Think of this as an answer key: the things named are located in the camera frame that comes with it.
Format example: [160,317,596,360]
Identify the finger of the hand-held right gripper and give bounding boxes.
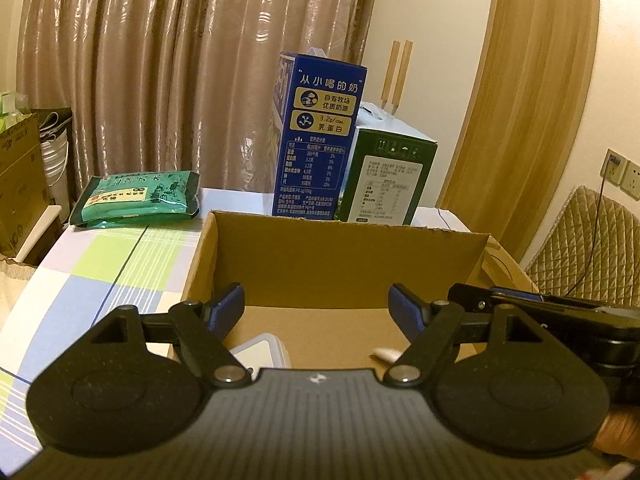
[446,282,597,319]

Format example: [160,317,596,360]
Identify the green milk carton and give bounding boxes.
[334,101,439,226]

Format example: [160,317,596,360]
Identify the brown storage carton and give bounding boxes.
[0,112,51,256]

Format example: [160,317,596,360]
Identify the wall socket with plug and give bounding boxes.
[600,148,628,183]

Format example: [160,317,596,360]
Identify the wooden slat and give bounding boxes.
[392,40,414,116]
[381,40,402,111]

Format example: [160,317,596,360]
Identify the blue milk carton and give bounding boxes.
[271,51,369,221]

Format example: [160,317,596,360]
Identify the dark paper bag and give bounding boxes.
[32,107,73,133]

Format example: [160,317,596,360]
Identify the white side cabinet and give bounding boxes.
[15,205,63,263]

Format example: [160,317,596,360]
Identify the quilted chair cushion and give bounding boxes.
[522,185,640,306]

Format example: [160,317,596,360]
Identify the green tea packet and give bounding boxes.
[68,170,201,229]

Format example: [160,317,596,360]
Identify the wooden door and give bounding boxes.
[437,0,601,261]

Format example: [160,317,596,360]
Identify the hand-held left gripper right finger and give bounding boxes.
[383,282,549,389]

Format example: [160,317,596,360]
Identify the cardboard box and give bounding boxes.
[167,210,543,373]

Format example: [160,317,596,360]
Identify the stack of white buckets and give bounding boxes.
[39,127,71,221]

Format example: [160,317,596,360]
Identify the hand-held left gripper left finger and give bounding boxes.
[90,282,253,389]

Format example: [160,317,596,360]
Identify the desktop with checked cloth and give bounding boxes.
[0,187,526,461]

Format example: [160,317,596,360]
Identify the green tissue packs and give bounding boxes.
[0,90,32,131]

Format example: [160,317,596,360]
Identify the beige curtain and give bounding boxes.
[17,0,383,201]

